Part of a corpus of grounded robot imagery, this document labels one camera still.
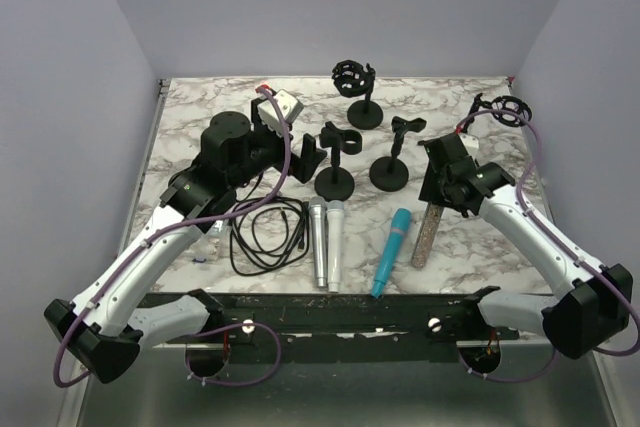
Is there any black coiled cable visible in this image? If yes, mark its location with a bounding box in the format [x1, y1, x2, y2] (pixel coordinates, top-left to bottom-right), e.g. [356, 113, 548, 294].
[228, 194, 311, 277]

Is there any white microphone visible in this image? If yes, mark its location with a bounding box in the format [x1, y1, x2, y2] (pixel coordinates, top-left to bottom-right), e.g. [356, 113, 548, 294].
[326, 200, 345, 293]

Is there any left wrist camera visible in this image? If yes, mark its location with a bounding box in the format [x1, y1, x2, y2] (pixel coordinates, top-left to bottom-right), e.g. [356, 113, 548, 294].
[249, 84, 305, 136]

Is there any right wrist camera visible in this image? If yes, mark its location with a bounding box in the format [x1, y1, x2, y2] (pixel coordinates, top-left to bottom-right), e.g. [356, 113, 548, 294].
[456, 132, 480, 156]

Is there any teal microphone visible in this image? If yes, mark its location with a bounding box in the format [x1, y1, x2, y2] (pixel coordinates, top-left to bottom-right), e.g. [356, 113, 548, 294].
[371, 208, 411, 298]

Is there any silver microphone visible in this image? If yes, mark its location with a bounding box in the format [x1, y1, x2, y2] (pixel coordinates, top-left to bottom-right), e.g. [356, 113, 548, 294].
[308, 196, 328, 289]

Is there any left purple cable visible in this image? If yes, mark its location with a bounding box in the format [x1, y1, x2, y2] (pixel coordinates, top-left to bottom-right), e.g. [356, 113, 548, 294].
[52, 86, 294, 388]

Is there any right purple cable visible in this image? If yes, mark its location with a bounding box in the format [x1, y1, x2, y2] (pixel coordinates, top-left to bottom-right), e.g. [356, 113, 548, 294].
[457, 109, 640, 383]

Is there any black front frame rail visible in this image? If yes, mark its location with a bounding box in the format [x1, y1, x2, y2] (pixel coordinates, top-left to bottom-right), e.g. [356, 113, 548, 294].
[167, 291, 519, 364]

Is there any tripod shock mount stand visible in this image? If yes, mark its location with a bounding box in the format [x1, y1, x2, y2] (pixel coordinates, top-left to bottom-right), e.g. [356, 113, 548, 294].
[455, 93, 532, 134]

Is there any purple cable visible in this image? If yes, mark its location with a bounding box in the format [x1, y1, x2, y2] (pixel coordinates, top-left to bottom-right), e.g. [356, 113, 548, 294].
[457, 109, 640, 383]
[52, 86, 294, 388]

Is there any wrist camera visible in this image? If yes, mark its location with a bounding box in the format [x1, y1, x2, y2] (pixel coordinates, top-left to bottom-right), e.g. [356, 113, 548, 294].
[456, 132, 480, 156]
[249, 84, 305, 136]

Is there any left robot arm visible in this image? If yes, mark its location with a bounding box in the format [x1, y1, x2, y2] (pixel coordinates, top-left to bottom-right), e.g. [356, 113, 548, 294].
[44, 111, 327, 384]

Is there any shock mount round-base stand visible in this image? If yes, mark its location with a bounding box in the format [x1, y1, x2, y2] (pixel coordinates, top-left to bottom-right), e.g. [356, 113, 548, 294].
[331, 60, 383, 130]

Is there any clip round-base stand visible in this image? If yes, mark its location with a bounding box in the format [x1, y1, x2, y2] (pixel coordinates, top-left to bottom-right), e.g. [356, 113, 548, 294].
[314, 122, 363, 201]
[369, 116, 427, 192]

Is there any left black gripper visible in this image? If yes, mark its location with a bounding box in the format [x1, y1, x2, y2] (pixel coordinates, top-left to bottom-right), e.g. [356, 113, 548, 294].
[229, 100, 326, 190]

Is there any glitter microphone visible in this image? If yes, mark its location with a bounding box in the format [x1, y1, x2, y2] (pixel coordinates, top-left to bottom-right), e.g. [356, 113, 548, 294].
[411, 203, 444, 269]

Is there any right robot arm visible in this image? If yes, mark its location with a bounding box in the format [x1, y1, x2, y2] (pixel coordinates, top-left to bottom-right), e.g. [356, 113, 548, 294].
[420, 133, 633, 359]

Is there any clear plastic screw box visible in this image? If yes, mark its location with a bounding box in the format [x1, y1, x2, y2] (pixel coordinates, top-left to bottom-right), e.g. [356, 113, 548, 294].
[190, 220, 229, 264]

